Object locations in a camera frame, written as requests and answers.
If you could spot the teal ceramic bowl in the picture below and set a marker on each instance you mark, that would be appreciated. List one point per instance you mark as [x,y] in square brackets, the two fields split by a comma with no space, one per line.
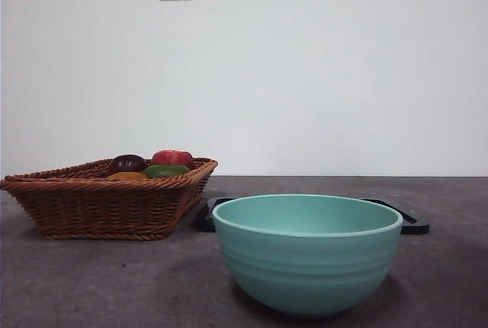
[305,267]

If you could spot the red apple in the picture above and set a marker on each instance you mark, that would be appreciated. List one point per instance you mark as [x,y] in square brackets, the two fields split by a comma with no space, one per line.
[171,158]

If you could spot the green oval fruit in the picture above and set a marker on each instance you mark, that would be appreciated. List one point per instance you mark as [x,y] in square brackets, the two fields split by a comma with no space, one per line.
[165,171]

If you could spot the dark rectangular tray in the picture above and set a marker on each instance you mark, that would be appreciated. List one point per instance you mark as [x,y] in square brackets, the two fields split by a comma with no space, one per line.
[206,222]

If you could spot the dark purple round fruit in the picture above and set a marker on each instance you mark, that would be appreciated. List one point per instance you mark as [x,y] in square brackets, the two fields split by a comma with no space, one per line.
[127,163]

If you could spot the brown wicker basket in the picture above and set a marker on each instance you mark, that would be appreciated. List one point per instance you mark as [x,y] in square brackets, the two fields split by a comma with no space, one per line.
[95,206]

